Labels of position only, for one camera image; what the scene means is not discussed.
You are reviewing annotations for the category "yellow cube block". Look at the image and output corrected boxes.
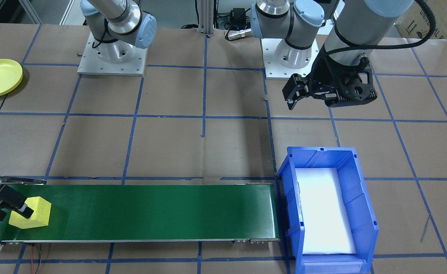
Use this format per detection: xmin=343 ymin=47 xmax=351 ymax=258
xmin=9 ymin=196 xmax=52 ymax=229

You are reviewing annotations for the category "silver cylindrical connector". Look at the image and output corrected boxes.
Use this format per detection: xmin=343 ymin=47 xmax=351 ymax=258
xmin=225 ymin=29 xmax=252 ymax=40

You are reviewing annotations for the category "small black box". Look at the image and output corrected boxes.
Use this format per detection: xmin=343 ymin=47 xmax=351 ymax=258
xmin=229 ymin=8 xmax=248 ymax=25

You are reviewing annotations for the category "brown cardboard box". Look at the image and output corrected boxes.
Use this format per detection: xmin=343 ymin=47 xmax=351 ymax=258
xmin=395 ymin=0 xmax=447 ymax=40

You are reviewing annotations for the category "blue plastic storage bin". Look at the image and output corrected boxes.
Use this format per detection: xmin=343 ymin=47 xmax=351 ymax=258
xmin=277 ymin=147 xmax=380 ymax=274

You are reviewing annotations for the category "white foam bin liner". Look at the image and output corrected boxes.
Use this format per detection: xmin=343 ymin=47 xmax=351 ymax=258
xmin=295 ymin=167 xmax=357 ymax=255

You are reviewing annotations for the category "green conveyor belt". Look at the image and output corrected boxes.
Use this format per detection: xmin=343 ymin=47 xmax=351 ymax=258
xmin=0 ymin=175 xmax=281 ymax=246

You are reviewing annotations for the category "white square base plate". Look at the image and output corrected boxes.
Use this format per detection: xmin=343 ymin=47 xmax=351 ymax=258
xmin=261 ymin=36 xmax=321 ymax=80
xmin=77 ymin=32 xmax=148 ymax=76

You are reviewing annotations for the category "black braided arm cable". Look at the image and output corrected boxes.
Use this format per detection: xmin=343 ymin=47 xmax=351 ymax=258
xmin=309 ymin=0 xmax=437 ymax=96

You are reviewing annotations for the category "red black conveyor wire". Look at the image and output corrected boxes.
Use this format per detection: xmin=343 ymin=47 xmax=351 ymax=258
xmin=27 ymin=244 xmax=51 ymax=274

